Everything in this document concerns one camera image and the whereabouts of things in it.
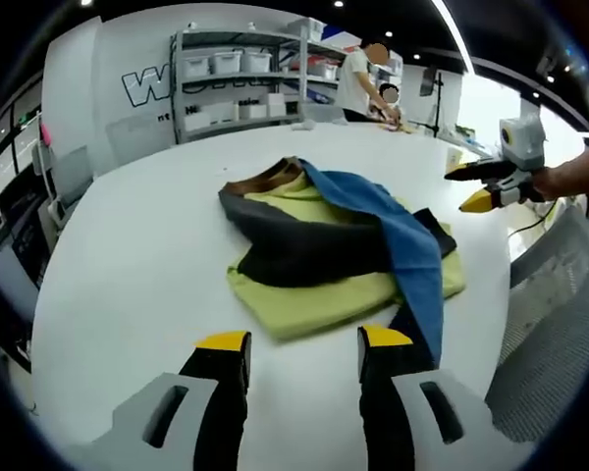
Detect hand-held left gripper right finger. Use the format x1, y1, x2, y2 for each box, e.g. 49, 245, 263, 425
356, 323, 514, 471

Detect person's right hand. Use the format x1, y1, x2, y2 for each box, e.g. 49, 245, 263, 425
532, 164, 570, 202

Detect black tripod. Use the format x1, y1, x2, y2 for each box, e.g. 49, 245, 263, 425
424, 68, 448, 139

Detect ceiling spotlights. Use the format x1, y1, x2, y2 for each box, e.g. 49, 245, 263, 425
78, 0, 570, 84

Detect ceiling light strip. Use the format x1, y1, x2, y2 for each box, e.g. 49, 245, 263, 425
431, 0, 475, 75

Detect group of white storage bins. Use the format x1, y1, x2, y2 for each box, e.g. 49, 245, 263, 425
181, 46, 300, 130

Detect yellow grey blue garment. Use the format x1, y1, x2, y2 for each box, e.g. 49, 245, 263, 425
218, 155, 467, 374

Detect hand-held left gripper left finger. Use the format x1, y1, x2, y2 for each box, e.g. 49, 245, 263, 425
68, 331, 252, 471

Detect grey metal shelving unit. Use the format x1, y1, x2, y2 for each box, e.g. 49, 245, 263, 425
169, 27, 308, 146
298, 17, 403, 114

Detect dark standing panel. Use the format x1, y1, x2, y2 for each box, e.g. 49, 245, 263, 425
418, 67, 437, 98

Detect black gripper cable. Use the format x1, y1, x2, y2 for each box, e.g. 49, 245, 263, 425
508, 198, 561, 237

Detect grey mesh office chair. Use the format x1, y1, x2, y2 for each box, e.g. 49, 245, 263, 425
483, 203, 589, 445

